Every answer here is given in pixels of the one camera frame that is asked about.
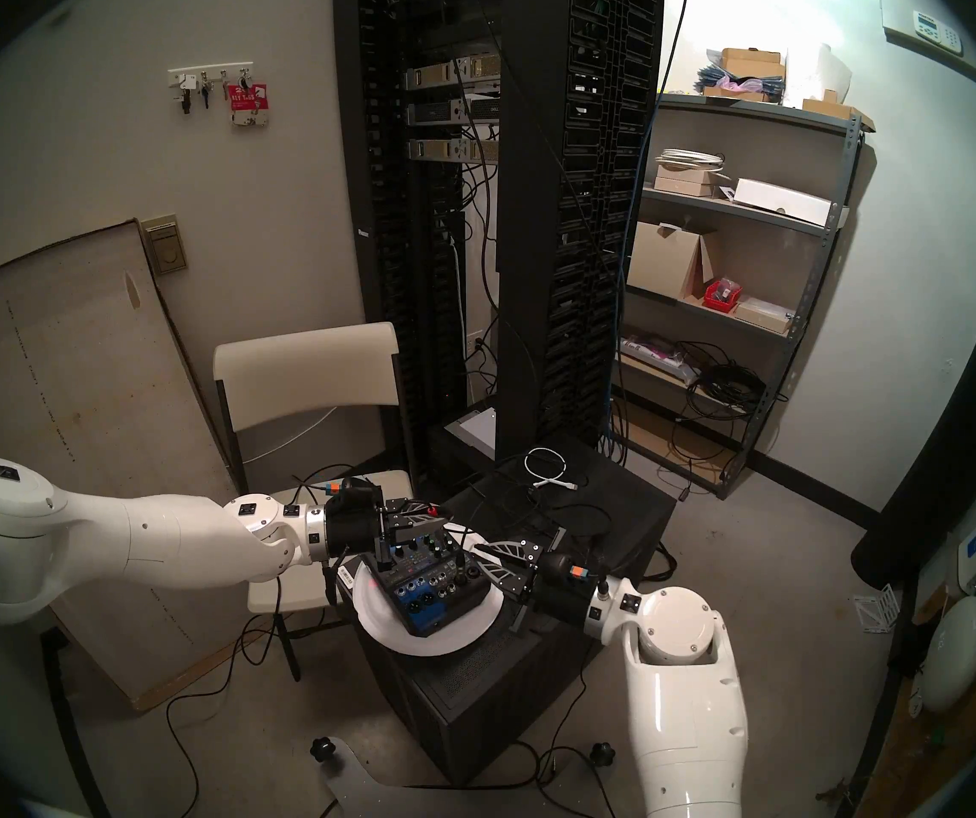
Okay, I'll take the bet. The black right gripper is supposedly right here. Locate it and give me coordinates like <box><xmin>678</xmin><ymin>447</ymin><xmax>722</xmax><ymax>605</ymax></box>
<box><xmin>471</xmin><ymin>538</ymin><xmax>606</xmax><ymax>636</ymax></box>

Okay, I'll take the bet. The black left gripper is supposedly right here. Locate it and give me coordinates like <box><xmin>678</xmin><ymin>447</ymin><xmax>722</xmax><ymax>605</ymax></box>
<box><xmin>323</xmin><ymin>475</ymin><xmax>453</xmax><ymax>577</ymax></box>

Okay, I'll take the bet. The black and blue audio mixer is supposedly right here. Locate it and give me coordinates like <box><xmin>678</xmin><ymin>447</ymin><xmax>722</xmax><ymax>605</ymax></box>
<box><xmin>360</xmin><ymin>531</ymin><xmax>489</xmax><ymax>638</ymax></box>

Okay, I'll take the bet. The white round plate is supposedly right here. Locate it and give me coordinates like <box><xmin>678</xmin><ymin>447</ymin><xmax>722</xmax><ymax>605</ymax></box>
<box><xmin>352</xmin><ymin>525</ymin><xmax>506</xmax><ymax>658</ymax></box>

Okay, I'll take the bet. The grey flat box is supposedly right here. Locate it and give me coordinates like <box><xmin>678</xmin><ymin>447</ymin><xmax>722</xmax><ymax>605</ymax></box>
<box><xmin>444</xmin><ymin>406</ymin><xmax>499</xmax><ymax>452</ymax></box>

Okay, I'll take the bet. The beige folding chair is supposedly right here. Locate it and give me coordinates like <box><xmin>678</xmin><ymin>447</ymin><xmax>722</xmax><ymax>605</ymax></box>
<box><xmin>213</xmin><ymin>320</ymin><xmax>421</xmax><ymax>681</ymax></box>

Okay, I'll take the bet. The flat brown cardboard sheet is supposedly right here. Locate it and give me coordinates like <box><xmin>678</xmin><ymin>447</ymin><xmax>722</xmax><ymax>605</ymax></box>
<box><xmin>620</xmin><ymin>399</ymin><xmax>740</xmax><ymax>485</ymax></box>

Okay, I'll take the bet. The white and pink package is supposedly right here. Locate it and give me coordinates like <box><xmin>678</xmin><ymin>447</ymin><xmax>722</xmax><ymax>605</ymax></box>
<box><xmin>620</xmin><ymin>335</ymin><xmax>702</xmax><ymax>383</ymax></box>

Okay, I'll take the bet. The black server rack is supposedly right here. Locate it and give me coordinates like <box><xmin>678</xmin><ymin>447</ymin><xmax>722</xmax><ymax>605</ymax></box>
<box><xmin>495</xmin><ymin>0</ymin><xmax>666</xmax><ymax>464</ymax></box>

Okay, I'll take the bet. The open cardboard box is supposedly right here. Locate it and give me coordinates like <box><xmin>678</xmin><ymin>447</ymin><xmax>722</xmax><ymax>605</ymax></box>
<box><xmin>627</xmin><ymin>220</ymin><xmax>723</xmax><ymax>304</ymax></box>

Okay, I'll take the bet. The flat tan box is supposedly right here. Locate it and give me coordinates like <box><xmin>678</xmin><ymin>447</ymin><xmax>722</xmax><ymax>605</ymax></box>
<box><xmin>735</xmin><ymin>297</ymin><xmax>796</xmax><ymax>333</ymax></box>

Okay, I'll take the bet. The large pale wooden board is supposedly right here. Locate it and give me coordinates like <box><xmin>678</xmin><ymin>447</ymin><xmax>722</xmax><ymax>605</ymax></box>
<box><xmin>0</xmin><ymin>220</ymin><xmax>237</xmax><ymax>713</ymax></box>

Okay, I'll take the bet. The beige rack unit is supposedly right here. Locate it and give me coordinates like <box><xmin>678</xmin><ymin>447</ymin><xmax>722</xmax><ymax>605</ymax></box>
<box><xmin>407</xmin><ymin>136</ymin><xmax>499</xmax><ymax>163</ymax></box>
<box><xmin>405</xmin><ymin>58</ymin><xmax>502</xmax><ymax>91</ymax></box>

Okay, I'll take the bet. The dark grey rack unit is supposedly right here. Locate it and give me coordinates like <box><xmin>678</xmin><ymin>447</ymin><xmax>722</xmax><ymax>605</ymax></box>
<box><xmin>407</xmin><ymin>96</ymin><xmax>502</xmax><ymax>127</ymax></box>

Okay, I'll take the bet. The small beige box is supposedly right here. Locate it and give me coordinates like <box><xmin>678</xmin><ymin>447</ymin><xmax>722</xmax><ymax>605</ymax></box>
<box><xmin>653</xmin><ymin>164</ymin><xmax>732</xmax><ymax>199</ymax></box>

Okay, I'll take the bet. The white oval device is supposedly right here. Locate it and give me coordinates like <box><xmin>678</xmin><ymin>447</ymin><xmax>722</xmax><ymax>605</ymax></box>
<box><xmin>918</xmin><ymin>595</ymin><xmax>976</xmax><ymax>713</ymax></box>

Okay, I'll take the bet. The large black foam panel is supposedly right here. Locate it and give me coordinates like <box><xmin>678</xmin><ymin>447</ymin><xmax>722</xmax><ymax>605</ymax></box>
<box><xmin>850</xmin><ymin>275</ymin><xmax>976</xmax><ymax>589</ymax></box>

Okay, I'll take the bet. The white flat box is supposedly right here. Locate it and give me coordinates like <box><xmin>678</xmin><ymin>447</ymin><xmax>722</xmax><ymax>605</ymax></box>
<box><xmin>731</xmin><ymin>177</ymin><xmax>834</xmax><ymax>228</ymax></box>

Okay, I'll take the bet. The white key hook rack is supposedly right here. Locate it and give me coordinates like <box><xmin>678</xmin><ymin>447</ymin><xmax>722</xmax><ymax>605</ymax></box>
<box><xmin>167</xmin><ymin>62</ymin><xmax>254</xmax><ymax>89</ymax></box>

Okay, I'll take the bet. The grey metal shelf unit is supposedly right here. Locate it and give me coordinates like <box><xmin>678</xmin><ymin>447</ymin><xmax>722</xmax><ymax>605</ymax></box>
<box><xmin>607</xmin><ymin>92</ymin><xmax>877</xmax><ymax>500</ymax></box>

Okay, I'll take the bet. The pink and blue bag stack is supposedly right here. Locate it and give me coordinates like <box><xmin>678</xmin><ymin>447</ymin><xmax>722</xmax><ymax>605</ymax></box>
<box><xmin>693</xmin><ymin>65</ymin><xmax>787</xmax><ymax>103</ymax></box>

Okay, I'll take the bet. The closed cardboard box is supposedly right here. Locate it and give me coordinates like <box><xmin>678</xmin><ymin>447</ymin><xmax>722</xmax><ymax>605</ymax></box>
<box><xmin>720</xmin><ymin>48</ymin><xmax>787</xmax><ymax>80</ymax></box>

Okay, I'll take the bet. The white paper bag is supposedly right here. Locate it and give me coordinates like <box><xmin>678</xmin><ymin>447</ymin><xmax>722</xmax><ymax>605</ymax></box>
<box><xmin>782</xmin><ymin>41</ymin><xmax>854</xmax><ymax>106</ymax></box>

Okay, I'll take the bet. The white alarm keypad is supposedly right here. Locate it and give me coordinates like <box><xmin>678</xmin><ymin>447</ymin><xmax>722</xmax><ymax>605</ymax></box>
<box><xmin>912</xmin><ymin>9</ymin><xmax>964</xmax><ymax>56</ymax></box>

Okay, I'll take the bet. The thin white coiled cable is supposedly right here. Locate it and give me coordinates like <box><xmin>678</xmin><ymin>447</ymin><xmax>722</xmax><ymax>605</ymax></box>
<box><xmin>524</xmin><ymin>447</ymin><xmax>581</xmax><ymax>492</ymax></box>

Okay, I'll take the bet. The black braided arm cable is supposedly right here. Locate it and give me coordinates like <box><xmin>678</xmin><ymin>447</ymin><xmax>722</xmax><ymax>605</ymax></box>
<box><xmin>283</xmin><ymin>478</ymin><xmax>344</xmax><ymax>608</ymax></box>

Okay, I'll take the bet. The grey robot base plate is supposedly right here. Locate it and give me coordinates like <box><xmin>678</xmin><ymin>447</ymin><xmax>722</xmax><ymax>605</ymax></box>
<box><xmin>322</xmin><ymin>735</ymin><xmax>557</xmax><ymax>818</ymax></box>

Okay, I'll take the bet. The black cable bundle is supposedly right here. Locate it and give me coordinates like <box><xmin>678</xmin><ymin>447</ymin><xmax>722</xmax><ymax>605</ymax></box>
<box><xmin>676</xmin><ymin>341</ymin><xmax>787</xmax><ymax>417</ymax></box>

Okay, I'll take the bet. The black rack cable manager column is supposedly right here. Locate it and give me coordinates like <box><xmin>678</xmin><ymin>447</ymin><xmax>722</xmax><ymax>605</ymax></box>
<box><xmin>333</xmin><ymin>0</ymin><xmax>468</xmax><ymax>489</ymax></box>

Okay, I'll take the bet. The black floor cable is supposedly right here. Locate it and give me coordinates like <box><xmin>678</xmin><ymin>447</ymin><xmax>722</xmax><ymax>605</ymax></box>
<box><xmin>166</xmin><ymin>603</ymin><xmax>301</xmax><ymax>818</ymax></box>

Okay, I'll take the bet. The white lattice bracket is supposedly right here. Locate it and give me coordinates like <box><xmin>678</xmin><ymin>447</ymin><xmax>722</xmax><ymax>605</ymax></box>
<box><xmin>853</xmin><ymin>582</ymin><xmax>902</xmax><ymax>634</ymax></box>

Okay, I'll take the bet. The beige wall control plate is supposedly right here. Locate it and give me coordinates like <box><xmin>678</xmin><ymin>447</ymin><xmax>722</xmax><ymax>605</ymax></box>
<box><xmin>140</xmin><ymin>215</ymin><xmax>189</xmax><ymax>276</ymax></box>

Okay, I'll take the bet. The thick black hose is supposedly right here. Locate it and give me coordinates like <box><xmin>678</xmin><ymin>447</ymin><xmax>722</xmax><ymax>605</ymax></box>
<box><xmin>40</xmin><ymin>629</ymin><xmax>110</xmax><ymax>818</ymax></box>

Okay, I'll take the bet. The white cable coil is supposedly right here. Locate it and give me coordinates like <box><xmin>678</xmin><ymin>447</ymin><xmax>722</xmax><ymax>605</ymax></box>
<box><xmin>654</xmin><ymin>147</ymin><xmax>728</xmax><ymax>174</ymax></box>

